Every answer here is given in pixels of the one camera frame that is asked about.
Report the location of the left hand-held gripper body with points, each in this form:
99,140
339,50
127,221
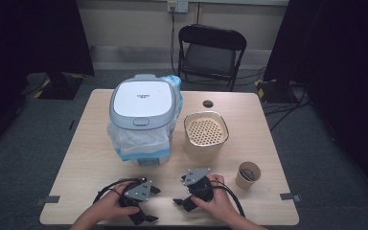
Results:
137,192

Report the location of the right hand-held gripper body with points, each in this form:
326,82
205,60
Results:
198,179

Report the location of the beige container with strainer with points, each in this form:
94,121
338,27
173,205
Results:
204,150

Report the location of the brown paper cup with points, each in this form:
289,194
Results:
241,182

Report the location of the dark wet tea leaves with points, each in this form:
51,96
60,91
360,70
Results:
248,175

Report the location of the person's left hand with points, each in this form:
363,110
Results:
110,204

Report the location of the person's right hand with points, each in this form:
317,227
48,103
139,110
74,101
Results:
222,204

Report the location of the white lidded trash bin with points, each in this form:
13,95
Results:
140,142

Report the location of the grey tape strip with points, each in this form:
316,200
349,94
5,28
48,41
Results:
48,200
289,196

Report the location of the black stand base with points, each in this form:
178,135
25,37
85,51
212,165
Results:
60,87
276,91

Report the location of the black folding chair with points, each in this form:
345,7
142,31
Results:
209,59

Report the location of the black curtain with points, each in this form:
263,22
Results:
19,48
341,64

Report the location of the white wall outlet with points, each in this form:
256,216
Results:
178,5

